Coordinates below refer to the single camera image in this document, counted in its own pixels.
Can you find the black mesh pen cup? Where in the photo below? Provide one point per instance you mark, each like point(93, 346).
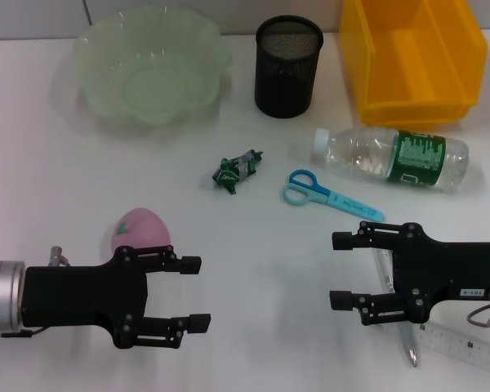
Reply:
point(288, 73)

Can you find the translucent green fruit plate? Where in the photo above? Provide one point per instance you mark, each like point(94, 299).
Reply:
point(147, 81)

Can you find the clear plastic ruler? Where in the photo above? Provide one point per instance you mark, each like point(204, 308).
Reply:
point(453, 343)

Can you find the clear green-label water bottle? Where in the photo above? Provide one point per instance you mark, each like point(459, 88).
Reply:
point(416, 157)

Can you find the green plastic wrapper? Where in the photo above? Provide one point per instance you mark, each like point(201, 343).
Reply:
point(234, 171)

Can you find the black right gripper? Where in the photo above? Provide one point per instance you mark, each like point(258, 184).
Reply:
point(453, 269)

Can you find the blue scissors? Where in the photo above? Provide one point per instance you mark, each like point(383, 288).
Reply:
point(347, 204)

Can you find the yellow plastic bin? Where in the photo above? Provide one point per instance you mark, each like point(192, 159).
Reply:
point(416, 61)

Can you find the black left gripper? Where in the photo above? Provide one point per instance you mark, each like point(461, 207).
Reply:
point(81, 296)

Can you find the pink toy peach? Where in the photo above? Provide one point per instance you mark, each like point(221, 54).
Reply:
point(143, 228)

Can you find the clear silver ballpoint pen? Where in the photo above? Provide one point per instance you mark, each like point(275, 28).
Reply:
point(408, 343)

